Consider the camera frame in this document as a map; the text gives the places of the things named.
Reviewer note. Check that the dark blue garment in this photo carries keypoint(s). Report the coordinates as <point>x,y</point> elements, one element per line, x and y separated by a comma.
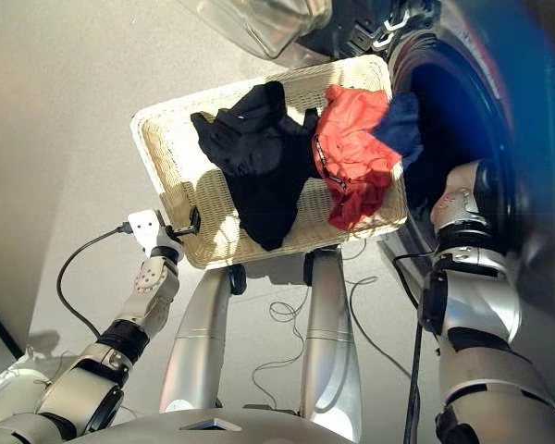
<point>398,125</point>

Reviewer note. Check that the pale woven laundry basket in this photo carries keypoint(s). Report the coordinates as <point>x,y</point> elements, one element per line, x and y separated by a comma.
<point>176,152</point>

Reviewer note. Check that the black wheeled basket stand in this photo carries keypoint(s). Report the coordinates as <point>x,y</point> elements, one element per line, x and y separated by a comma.
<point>237,279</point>

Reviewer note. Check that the round glass washing machine door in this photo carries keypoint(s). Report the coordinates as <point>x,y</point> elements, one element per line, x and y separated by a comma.
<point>268,23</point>

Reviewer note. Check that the grey washing machine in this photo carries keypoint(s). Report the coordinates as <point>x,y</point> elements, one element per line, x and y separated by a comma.
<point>448,51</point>

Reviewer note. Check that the black garment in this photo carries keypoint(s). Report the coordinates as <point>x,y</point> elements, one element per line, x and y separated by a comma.
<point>259,176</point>

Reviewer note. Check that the silver robot leg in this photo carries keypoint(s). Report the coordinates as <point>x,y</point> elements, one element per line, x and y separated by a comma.
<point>328,324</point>
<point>199,333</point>

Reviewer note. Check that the orange-red garment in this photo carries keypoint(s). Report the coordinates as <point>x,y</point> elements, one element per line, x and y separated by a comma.
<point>351,148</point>

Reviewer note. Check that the silver robot torso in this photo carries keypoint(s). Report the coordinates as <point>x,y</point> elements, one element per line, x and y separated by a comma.
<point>166,430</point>

